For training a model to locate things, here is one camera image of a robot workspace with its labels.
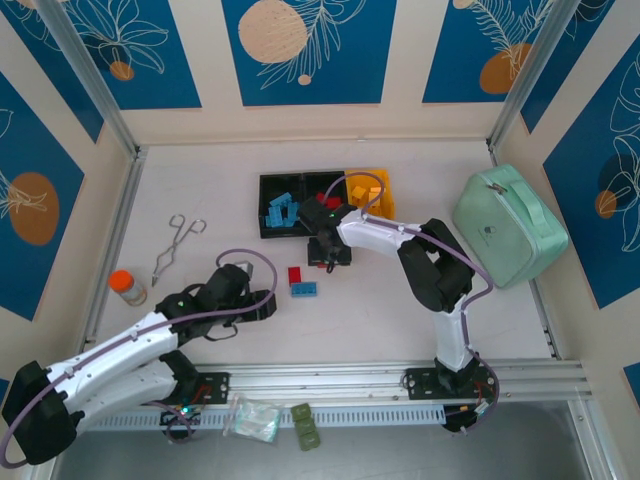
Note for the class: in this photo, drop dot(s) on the long blue lego brick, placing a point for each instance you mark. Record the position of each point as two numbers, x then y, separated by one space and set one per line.
290 216
274 218
281 199
305 289

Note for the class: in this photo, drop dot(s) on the yellow plastic bin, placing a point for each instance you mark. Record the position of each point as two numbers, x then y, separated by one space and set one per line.
387 195

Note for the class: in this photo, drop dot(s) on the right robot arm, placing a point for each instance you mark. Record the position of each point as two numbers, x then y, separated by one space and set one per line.
440 270

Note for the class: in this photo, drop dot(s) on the mint green zip bag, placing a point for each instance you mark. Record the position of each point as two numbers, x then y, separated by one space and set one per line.
510 225

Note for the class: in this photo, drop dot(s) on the orange cap bottle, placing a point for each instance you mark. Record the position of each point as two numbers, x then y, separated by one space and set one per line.
127 287

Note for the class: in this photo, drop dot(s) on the aluminium frame post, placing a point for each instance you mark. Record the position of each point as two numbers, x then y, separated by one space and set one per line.
532 75
90 75

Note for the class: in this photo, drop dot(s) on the black plastic bin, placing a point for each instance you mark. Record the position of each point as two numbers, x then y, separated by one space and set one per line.
277 182
315 182

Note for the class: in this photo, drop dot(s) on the olive green block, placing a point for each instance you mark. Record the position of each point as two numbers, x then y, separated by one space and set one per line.
305 425
301 411
309 440

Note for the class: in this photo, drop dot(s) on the red lego brick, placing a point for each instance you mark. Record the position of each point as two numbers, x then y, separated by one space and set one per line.
332 201
295 276
325 265

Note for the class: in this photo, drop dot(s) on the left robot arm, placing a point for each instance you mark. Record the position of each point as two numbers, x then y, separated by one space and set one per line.
125 345

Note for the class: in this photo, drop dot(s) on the clear plastic bag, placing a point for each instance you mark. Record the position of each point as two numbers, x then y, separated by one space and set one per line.
252 417

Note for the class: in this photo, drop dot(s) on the metal tongs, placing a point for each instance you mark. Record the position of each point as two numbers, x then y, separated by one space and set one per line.
167 257

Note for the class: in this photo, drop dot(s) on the yellow lego brick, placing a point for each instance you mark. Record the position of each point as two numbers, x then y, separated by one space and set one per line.
358 193
374 192

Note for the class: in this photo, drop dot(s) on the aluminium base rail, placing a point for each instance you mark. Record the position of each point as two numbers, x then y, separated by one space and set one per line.
325 382

